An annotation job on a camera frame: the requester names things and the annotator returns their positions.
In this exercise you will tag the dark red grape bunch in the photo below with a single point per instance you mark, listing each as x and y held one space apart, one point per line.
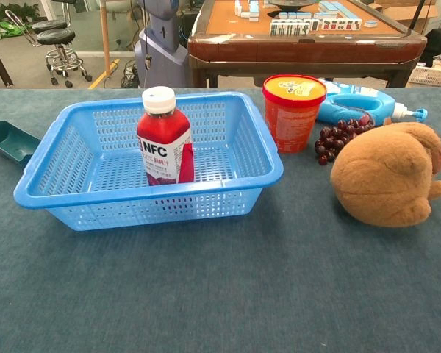
332 143

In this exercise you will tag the brown plush toy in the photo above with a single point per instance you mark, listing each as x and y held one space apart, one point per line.
382 176

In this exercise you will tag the blue plastic perforated basket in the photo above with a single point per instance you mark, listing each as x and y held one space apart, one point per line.
95 215

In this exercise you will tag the red NFC juice bottle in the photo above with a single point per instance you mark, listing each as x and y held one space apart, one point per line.
163 128

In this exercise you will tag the face-up mahjong tile row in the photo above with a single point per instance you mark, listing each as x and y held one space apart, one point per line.
341 25

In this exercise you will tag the brown mahjong table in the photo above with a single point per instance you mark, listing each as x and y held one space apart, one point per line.
297 51

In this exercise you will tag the white plastic crate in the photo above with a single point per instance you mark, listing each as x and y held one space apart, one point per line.
431 75

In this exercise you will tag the single mahjong tile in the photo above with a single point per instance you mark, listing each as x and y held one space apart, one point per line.
370 24

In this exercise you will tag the blue detergent bottle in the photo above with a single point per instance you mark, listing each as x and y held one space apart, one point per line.
353 104

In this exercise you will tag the cardboard box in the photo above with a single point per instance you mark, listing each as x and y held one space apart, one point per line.
408 13

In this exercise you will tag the standing mahjong tile row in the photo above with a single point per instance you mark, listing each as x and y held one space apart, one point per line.
294 27

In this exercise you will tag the stacked mahjong tiles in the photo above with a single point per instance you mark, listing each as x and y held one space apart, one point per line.
247 8

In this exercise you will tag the black round stool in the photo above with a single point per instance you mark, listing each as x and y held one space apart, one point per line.
47 25
57 36

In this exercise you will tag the teal table cloth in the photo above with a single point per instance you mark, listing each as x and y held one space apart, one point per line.
206 294

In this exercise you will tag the dark green plastic tray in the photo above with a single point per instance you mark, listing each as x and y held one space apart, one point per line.
11 143

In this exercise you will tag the blue grey machine base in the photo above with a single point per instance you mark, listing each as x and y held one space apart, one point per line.
161 59

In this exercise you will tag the green plants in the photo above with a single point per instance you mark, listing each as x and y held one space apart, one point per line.
7 20

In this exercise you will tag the wooden pole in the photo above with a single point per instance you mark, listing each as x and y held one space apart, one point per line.
105 36

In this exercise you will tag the orange instant noodle cup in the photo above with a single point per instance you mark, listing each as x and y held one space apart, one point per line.
290 121

